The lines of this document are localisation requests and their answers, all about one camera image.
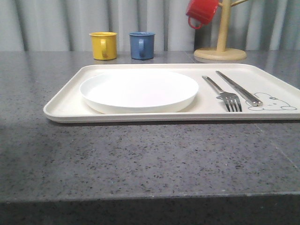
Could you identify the red enamel mug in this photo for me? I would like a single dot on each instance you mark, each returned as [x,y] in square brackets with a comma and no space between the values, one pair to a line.
[202,11]

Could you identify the silver metal fork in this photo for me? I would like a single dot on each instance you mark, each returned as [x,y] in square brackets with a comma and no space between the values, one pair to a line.
[231,100]

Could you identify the blue enamel mug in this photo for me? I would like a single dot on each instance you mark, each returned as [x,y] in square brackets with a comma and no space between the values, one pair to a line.
[142,45]

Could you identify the yellow enamel mug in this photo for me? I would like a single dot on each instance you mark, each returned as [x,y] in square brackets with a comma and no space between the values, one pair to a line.
[104,45]

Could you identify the cream rabbit print tray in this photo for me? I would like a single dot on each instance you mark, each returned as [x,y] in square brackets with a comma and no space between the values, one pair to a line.
[281,101]

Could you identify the silver chopstick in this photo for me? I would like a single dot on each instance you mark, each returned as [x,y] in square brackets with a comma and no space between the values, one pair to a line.
[253,100]
[232,98]

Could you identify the white round plate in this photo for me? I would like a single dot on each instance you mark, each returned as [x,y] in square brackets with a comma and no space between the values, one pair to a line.
[137,91]

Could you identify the wooden mug tree stand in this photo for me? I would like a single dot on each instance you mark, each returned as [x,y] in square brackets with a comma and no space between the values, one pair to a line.
[221,52]

